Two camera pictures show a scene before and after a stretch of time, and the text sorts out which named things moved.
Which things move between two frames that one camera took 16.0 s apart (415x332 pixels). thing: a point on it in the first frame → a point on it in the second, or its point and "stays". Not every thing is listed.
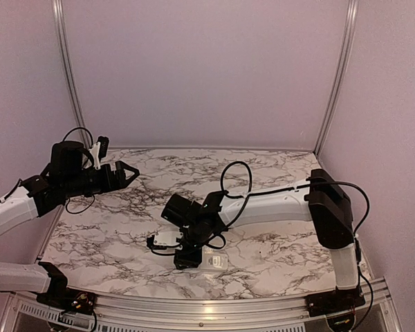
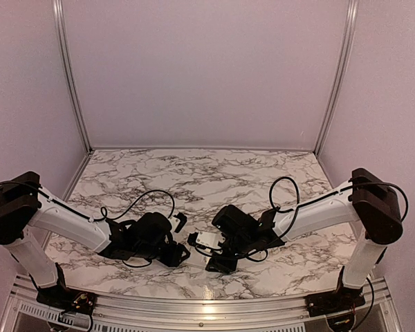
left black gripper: [119, 182] → [174, 258]
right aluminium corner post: [352, 12] stays
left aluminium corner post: [58, 9] stays
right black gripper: [188, 260] → [221, 265]
